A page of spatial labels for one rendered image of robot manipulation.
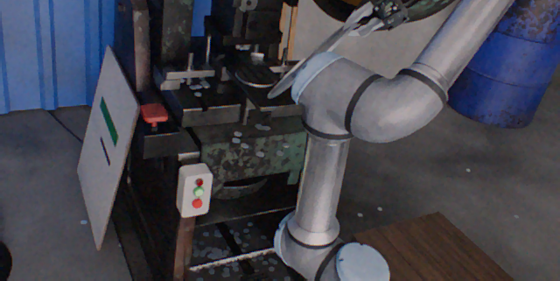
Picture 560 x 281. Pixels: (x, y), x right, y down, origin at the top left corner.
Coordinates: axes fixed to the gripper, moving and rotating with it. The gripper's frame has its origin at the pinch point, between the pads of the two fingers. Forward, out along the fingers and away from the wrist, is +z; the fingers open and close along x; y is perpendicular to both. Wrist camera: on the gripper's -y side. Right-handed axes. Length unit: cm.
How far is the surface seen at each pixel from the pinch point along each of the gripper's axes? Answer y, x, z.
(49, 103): -86, -25, 163
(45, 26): -86, -53, 135
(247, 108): -9.9, 6.9, 39.7
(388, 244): -10, 68, 29
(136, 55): -28, -22, 70
